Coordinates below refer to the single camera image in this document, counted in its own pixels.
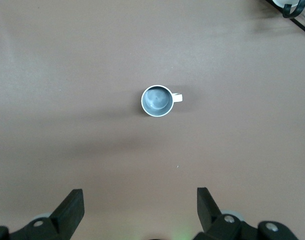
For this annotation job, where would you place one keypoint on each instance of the white bowl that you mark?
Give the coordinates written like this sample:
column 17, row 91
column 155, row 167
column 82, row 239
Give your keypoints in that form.
column 280, row 2

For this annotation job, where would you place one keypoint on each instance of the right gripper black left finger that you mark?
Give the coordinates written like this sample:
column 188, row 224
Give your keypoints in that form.
column 67, row 212

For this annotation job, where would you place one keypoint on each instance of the white ceramic mug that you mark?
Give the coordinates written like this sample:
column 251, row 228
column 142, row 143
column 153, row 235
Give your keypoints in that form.
column 156, row 100

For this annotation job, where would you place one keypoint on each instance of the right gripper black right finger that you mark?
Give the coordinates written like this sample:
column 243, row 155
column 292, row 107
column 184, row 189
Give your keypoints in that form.
column 207, row 212

